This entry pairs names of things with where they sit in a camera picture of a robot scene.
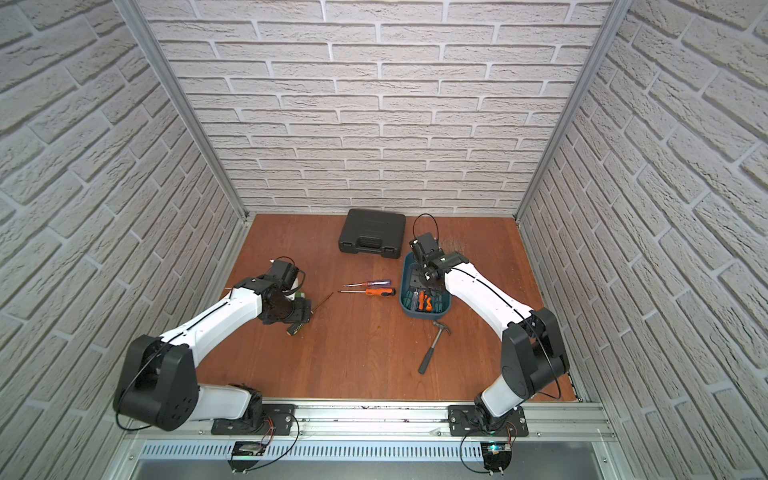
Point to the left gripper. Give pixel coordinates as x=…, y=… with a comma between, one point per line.
x=298, y=312

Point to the black yellow screwdriver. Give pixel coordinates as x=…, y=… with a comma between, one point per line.
x=304, y=310

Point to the orange black curved screwdriver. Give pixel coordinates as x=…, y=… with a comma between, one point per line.
x=425, y=301

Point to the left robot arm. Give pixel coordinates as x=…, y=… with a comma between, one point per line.
x=158, y=384

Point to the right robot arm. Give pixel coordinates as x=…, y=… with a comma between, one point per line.
x=533, y=354

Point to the teal storage box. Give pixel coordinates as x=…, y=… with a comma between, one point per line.
x=409, y=281

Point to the orange black long screwdriver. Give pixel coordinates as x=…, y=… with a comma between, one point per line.
x=375, y=292

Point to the blue red screwdriver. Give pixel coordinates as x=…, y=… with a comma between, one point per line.
x=371, y=284

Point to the black plastic tool case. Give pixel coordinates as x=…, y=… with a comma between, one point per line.
x=373, y=231

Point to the left controller board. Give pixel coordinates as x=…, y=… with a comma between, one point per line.
x=249, y=449

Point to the controller board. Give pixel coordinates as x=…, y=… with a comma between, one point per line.
x=249, y=449
x=496, y=452

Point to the right controller board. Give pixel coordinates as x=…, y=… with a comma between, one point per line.
x=496, y=452

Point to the claw hammer black handle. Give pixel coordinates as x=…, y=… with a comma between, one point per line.
x=441, y=329

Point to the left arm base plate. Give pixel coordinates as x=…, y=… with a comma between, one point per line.
x=263, y=419

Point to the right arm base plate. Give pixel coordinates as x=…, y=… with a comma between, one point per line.
x=475, y=420

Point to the aluminium frame rail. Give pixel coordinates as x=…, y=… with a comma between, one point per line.
x=422, y=420

